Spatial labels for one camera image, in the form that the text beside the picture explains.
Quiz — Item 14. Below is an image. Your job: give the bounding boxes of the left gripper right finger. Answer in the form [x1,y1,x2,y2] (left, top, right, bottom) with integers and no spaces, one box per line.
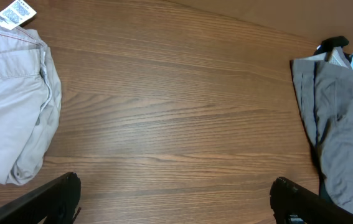
[270,177,353,224]

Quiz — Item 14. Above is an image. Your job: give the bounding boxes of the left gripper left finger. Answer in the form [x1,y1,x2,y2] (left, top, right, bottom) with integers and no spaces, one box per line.
[0,172,81,224]

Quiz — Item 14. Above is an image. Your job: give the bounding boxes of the beige shorts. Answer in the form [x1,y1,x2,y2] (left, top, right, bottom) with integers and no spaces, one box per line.
[0,0,63,187]

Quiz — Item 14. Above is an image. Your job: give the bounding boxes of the grey t-shirt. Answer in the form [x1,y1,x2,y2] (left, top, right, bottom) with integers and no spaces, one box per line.
[291,47,353,213]

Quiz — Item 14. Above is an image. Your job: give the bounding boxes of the black garment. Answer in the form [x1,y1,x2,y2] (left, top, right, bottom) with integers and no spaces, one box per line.
[314,35,350,55]

